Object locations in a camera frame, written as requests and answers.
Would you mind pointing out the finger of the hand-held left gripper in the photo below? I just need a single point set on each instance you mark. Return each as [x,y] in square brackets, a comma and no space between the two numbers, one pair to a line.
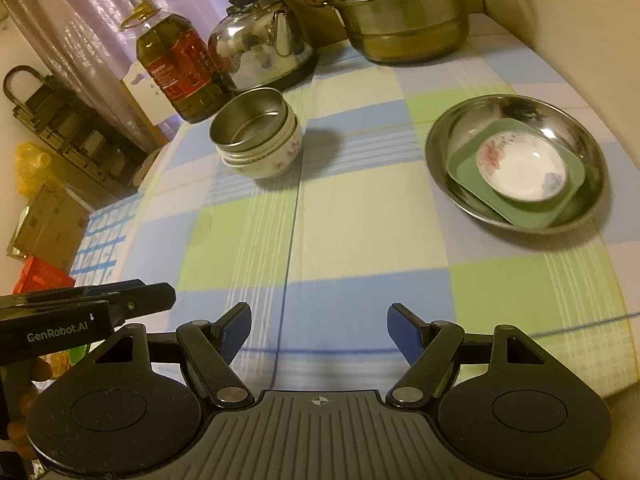
[145,297]

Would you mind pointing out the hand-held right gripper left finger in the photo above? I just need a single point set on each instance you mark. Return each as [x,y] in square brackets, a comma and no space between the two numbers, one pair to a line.
[235,332]

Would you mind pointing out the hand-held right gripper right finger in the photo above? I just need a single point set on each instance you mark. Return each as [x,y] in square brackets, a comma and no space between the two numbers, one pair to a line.
[405,335]

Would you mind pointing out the pink floral bowl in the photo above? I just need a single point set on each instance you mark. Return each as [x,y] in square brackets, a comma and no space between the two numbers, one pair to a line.
[270,165]

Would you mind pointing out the green square plate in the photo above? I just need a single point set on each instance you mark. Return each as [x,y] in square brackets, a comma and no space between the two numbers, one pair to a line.
[462,172]

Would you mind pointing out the small floral dish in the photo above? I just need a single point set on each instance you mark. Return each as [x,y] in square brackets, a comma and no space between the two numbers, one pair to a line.
[520,170]

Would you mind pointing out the white bowl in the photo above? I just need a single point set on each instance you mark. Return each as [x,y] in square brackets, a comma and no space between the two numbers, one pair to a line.
[292,130]

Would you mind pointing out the small steel bowl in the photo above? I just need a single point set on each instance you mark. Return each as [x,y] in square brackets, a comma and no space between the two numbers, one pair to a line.
[250,115]

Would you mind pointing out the wide steel basin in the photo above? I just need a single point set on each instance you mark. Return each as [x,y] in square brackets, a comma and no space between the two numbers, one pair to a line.
[550,115]

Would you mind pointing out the person's left hand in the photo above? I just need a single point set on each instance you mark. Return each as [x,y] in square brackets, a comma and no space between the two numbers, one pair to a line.
[50,366]

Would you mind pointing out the green plastic item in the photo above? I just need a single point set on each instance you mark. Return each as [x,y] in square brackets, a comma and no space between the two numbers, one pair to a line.
[77,356]

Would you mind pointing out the red plastic crate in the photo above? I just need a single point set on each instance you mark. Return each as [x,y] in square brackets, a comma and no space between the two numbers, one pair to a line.
[40,275]

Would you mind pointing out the blue patterned cloth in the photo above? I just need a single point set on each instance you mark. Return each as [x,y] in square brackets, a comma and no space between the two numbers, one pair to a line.
[100,240]

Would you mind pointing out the cardboard box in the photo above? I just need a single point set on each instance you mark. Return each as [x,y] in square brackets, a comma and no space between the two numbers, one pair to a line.
[50,220]

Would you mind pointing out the checked tablecloth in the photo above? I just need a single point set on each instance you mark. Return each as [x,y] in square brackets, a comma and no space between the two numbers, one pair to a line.
[350,210]

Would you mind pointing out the yellow plastic bag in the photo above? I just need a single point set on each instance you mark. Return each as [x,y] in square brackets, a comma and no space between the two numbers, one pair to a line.
[30,165]

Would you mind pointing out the black metal rack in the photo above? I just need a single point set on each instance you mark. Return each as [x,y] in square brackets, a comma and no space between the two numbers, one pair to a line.
[75,130]

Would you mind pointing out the white box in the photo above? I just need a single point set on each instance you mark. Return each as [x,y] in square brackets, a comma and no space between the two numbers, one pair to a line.
[137,90]

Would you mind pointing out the cooking oil bottle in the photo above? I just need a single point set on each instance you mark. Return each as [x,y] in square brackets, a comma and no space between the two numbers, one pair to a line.
[175,70]

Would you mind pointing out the steel kettle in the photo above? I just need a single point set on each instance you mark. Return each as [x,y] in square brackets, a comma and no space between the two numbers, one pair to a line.
[260,55]

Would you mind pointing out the steel steamer pot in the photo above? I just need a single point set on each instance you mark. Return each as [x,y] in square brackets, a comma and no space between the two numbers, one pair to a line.
[410,25]

